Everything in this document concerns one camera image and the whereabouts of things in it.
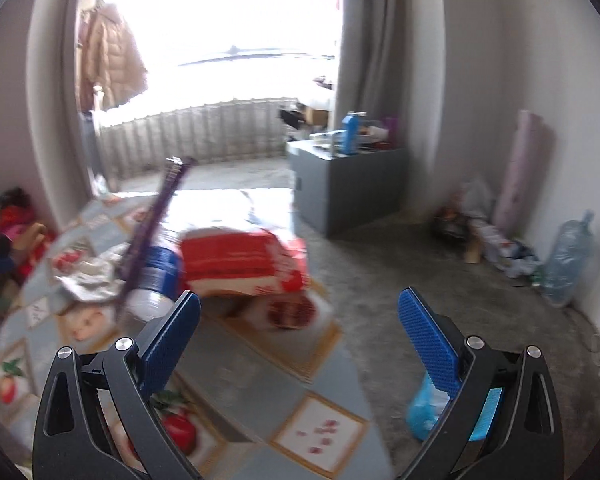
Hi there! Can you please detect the blue detergent bottle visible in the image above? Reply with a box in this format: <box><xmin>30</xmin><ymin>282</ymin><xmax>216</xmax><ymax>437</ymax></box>
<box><xmin>340</xmin><ymin>112</ymin><xmax>366</xmax><ymax>155</ymax></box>

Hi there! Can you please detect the red snack bag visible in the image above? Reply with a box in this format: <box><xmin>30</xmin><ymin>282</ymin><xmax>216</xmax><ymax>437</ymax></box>
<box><xmin>180</xmin><ymin>228</ymin><xmax>310</xmax><ymax>298</ymax></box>

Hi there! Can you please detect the beige hanging jacket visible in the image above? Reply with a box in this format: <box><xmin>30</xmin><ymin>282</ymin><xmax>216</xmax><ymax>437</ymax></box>
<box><xmin>79</xmin><ymin>4</ymin><xmax>148</xmax><ymax>113</ymax></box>

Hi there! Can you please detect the blue mesh wastebasket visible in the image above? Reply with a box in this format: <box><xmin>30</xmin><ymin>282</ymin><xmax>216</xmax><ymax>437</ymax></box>
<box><xmin>405</xmin><ymin>374</ymin><xmax>502</xmax><ymax>442</ymax></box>

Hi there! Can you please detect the pink rolled mat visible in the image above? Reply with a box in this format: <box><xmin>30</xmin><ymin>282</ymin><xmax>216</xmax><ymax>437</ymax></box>
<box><xmin>492</xmin><ymin>110</ymin><xmax>544</xmax><ymax>236</ymax></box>

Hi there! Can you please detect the grey cabinet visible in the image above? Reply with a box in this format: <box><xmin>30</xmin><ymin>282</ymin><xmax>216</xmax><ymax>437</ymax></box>
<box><xmin>287</xmin><ymin>140</ymin><xmax>407</xmax><ymax>238</ymax></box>

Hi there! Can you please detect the purple snack bag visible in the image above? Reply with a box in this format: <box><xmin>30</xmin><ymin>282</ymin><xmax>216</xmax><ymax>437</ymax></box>
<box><xmin>114</xmin><ymin>156</ymin><xmax>197</xmax><ymax>311</ymax></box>

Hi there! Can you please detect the clear water jug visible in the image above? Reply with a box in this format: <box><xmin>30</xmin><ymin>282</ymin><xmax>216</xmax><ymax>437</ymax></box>
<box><xmin>541</xmin><ymin>209</ymin><xmax>595</xmax><ymax>308</ymax></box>

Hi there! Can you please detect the grey curtain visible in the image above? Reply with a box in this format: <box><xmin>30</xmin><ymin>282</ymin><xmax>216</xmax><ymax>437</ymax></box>
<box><xmin>330</xmin><ymin>0</ymin><xmax>445</xmax><ymax>220</ymax></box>

